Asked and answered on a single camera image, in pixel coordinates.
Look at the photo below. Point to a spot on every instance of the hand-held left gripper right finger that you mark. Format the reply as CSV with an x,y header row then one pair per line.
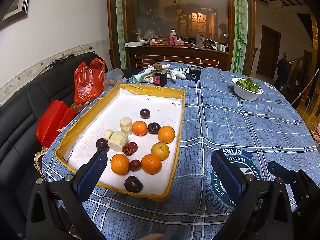
x,y
228,177

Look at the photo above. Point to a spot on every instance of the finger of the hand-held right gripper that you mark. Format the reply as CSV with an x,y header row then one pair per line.
x,y
280,171

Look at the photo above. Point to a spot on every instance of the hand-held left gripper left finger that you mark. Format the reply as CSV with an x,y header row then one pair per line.
x,y
91,177

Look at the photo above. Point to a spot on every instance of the orange tangerine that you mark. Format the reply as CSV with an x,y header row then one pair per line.
x,y
166,134
120,164
151,164
139,128

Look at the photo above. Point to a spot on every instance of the dark purple plum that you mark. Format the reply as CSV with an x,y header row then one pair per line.
x,y
102,145
154,128
145,113
133,184

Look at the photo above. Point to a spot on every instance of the red date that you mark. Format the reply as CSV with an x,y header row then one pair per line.
x,y
130,149
135,165

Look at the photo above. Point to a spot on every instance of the small white corn piece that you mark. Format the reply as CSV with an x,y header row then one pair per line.
x,y
108,134

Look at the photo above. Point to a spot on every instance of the yellow-rimmed white tray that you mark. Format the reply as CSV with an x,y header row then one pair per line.
x,y
150,105

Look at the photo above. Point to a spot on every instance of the large white corn piece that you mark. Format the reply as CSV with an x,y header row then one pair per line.
x,y
118,141

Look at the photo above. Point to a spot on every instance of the blue plaid tablecloth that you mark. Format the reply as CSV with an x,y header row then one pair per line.
x,y
225,120

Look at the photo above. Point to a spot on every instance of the white corn piece upright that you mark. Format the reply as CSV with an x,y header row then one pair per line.
x,y
125,126

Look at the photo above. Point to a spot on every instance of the red gift box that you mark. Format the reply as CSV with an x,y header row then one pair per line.
x,y
53,122

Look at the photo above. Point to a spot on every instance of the yellowish tangerine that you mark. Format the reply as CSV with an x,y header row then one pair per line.
x,y
160,151

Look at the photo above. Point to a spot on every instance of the white bowl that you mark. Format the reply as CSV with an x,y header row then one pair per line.
x,y
246,95

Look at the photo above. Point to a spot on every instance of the green leafy vegetables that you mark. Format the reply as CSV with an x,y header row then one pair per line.
x,y
248,84

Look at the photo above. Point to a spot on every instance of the red plastic bag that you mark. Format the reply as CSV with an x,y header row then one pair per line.
x,y
88,80

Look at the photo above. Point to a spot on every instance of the black leather sofa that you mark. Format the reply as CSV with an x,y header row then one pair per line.
x,y
20,110

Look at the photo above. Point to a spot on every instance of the wooden stair railing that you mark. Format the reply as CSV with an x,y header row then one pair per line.
x,y
301,75

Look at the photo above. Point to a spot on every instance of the clear plastic bag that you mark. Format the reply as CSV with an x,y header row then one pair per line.
x,y
113,77

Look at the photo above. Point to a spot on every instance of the white glove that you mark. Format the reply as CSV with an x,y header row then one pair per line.
x,y
150,78
176,74

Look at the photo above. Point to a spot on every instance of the brown wooden door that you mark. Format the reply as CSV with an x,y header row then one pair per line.
x,y
268,52

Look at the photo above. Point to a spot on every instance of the black jar with pink label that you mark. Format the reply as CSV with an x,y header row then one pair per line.
x,y
160,78

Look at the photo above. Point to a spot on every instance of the clear glass jug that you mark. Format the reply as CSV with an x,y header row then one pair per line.
x,y
199,41

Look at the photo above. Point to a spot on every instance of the flat white box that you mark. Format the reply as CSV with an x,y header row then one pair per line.
x,y
133,44

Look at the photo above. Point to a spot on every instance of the pink bottle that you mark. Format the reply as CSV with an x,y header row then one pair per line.
x,y
172,38

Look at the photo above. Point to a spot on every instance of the dark framed picture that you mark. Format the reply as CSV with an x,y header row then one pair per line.
x,y
15,7

